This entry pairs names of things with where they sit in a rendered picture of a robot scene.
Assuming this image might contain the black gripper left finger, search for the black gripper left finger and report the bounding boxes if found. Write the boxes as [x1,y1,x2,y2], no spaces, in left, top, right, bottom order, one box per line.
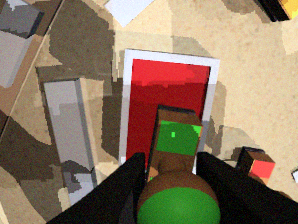
[47,153,145,224]

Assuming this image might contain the red ink pad in grey tray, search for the red ink pad in grey tray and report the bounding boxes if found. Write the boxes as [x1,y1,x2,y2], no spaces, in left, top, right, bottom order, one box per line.
[118,48,220,171]

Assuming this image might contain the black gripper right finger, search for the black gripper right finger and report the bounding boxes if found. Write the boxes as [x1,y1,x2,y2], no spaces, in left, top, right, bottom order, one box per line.
[196,152,298,224]

